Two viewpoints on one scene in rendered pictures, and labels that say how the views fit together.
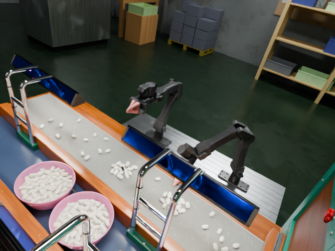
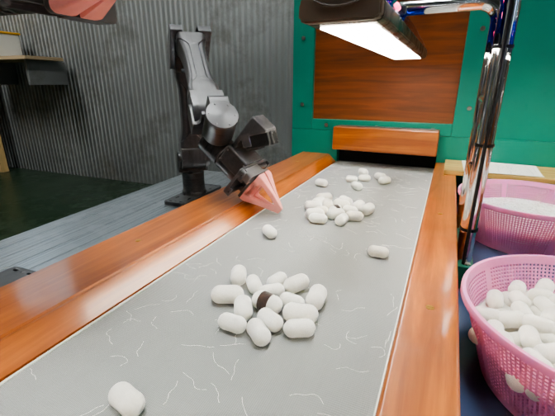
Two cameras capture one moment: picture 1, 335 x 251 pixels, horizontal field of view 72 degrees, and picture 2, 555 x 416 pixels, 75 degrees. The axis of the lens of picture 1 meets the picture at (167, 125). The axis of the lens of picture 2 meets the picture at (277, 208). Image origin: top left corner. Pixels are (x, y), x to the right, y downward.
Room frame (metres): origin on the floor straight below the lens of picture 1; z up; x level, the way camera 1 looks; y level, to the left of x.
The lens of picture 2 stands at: (0.92, 0.55, 0.98)
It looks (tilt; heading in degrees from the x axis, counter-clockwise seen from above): 19 degrees down; 265
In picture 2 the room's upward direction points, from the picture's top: straight up
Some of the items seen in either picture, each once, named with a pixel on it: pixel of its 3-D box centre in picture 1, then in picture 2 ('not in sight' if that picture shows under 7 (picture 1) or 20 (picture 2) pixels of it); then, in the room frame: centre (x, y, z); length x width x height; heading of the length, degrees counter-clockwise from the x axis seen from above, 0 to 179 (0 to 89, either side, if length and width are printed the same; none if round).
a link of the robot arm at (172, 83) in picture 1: (166, 93); not in sight; (1.34, 0.05, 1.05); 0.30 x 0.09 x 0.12; 153
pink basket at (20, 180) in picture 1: (47, 187); not in sight; (0.71, 0.52, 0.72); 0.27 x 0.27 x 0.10
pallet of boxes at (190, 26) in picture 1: (195, 27); not in sight; (6.40, -0.17, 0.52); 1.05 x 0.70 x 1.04; 63
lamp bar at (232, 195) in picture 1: (182, 167); (391, 24); (0.68, -0.10, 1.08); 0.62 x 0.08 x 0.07; 60
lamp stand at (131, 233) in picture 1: (162, 205); (428, 136); (0.61, -0.05, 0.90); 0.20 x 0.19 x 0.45; 60
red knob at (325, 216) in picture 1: (329, 216); not in sight; (0.44, -0.49, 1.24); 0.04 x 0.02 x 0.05; 150
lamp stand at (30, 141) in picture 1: (35, 107); not in sight; (1.10, 0.79, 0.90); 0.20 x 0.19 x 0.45; 60
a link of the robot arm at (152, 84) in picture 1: (152, 92); not in sight; (1.19, 0.12, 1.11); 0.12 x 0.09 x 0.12; 153
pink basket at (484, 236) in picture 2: not in sight; (525, 217); (0.35, -0.10, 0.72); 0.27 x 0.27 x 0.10
